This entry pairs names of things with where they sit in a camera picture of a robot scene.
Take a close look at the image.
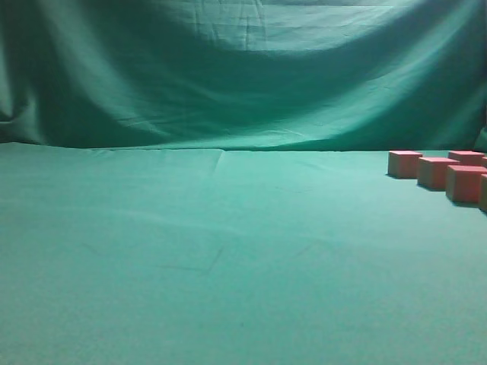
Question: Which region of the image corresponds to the pink cube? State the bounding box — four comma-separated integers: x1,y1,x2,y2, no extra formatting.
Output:
478,174,487,213

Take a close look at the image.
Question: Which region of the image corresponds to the green backdrop cloth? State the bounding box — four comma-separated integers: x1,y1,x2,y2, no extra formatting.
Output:
1,1,486,364

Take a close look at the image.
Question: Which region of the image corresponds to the pink cube column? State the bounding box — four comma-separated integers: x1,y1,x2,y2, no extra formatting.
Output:
387,151,423,179
446,165,486,204
417,157,460,190
447,151,485,167

